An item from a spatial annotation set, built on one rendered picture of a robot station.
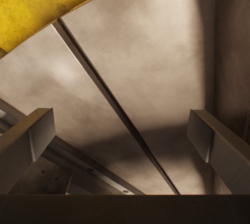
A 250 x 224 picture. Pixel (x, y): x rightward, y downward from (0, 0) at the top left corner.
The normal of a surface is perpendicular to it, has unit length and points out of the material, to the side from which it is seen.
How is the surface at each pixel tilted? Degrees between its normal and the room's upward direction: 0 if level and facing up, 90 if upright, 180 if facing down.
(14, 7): 0
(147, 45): 0
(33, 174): 90
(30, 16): 0
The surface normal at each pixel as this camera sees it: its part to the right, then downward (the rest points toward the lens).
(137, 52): -0.11, 0.65
